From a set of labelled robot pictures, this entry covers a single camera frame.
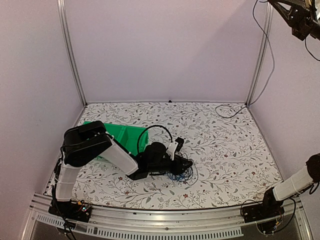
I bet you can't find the grey cable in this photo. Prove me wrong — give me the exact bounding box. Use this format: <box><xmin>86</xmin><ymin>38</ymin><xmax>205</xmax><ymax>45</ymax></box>
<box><xmin>214</xmin><ymin>0</ymin><xmax>276</xmax><ymax>119</ymax></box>

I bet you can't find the left aluminium corner post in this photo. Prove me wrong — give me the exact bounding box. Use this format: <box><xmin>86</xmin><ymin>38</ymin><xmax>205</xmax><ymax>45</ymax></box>
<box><xmin>56</xmin><ymin>0</ymin><xmax>88</xmax><ymax>107</ymax></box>

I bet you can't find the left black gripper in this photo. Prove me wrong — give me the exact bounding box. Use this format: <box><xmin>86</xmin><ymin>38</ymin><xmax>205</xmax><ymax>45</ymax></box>
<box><xmin>148</xmin><ymin>155</ymin><xmax>193</xmax><ymax>176</ymax></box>

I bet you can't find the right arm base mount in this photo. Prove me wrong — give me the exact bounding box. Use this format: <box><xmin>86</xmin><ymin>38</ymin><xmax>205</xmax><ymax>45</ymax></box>
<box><xmin>240</xmin><ymin>200</ymin><xmax>285</xmax><ymax>235</ymax></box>

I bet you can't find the green plastic divided bin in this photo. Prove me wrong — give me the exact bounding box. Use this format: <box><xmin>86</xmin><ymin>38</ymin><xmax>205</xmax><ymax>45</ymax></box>
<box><xmin>79</xmin><ymin>120</ymin><xmax>149</xmax><ymax>172</ymax></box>

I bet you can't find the black cable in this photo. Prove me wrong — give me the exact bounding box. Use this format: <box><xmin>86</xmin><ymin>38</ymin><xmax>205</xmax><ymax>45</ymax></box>
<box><xmin>164</xmin><ymin>154</ymin><xmax>198</xmax><ymax>186</ymax></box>

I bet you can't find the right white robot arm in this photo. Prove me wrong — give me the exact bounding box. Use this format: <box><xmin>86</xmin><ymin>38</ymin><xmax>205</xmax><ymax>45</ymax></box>
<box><xmin>258</xmin><ymin>0</ymin><xmax>320</xmax><ymax>218</ymax></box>

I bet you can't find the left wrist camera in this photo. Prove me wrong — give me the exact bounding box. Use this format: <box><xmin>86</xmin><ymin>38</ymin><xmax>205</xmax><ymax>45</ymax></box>
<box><xmin>166</xmin><ymin>137</ymin><xmax>185</xmax><ymax>161</ymax></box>

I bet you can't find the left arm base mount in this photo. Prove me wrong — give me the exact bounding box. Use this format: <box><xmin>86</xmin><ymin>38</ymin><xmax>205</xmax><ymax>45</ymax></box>
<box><xmin>48</xmin><ymin>200</ymin><xmax>92</xmax><ymax>223</ymax></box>

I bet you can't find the aluminium front rail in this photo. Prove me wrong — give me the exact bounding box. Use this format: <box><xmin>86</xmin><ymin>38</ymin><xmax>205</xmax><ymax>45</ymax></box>
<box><xmin>21</xmin><ymin>193</ymin><xmax>313</xmax><ymax>240</ymax></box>

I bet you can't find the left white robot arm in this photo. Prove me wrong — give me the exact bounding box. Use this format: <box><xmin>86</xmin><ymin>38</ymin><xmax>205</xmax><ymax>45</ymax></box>
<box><xmin>53</xmin><ymin>120</ymin><xmax>193</xmax><ymax>217</ymax></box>

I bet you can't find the left arm black hose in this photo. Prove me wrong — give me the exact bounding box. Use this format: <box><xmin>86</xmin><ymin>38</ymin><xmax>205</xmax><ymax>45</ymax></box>
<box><xmin>137</xmin><ymin>124</ymin><xmax>174</xmax><ymax>156</ymax></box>

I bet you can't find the floral patterned table mat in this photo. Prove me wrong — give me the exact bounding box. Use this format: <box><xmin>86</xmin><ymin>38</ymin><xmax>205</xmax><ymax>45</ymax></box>
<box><xmin>44</xmin><ymin>101</ymin><xmax>285</xmax><ymax>210</ymax></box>

